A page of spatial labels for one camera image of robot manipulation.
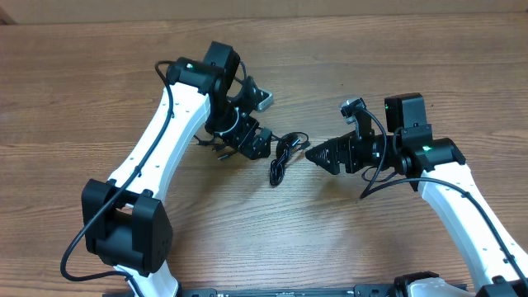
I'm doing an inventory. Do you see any black USB-C cable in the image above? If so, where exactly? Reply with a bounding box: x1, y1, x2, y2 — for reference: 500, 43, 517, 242
268, 131, 311, 187

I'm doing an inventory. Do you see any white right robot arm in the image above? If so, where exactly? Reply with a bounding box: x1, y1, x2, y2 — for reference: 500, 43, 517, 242
305, 93, 527, 296

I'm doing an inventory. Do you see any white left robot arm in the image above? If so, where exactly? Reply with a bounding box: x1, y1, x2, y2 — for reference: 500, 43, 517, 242
80, 41, 273, 296

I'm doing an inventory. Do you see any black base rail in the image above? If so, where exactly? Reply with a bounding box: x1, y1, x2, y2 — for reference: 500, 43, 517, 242
102, 270, 469, 297

